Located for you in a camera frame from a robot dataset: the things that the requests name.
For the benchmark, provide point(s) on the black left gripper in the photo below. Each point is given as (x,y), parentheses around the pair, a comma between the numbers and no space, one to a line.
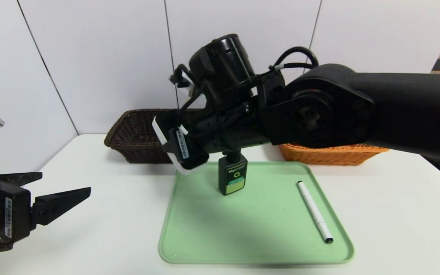
(12,214)

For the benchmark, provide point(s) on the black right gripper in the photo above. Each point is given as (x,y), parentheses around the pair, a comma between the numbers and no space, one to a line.
(183,146)

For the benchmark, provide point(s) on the dark green pump bottle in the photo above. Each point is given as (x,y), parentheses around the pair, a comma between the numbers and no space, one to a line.
(232,179)

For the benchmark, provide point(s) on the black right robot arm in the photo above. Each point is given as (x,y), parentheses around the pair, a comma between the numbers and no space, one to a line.
(395,110)

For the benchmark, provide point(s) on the dark brown wicker basket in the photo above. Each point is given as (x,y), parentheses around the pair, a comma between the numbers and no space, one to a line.
(128,137)

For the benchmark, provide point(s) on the orange wicker basket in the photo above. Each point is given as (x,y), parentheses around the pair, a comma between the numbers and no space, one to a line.
(330,154)

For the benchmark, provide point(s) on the light green plastic tray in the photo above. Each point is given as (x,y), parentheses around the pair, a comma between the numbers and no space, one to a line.
(262,229)

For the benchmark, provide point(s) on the white marker pen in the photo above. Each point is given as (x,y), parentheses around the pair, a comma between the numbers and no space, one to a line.
(313,210)

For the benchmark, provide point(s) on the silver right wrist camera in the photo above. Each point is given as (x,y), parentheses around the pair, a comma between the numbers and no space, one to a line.
(191,91)

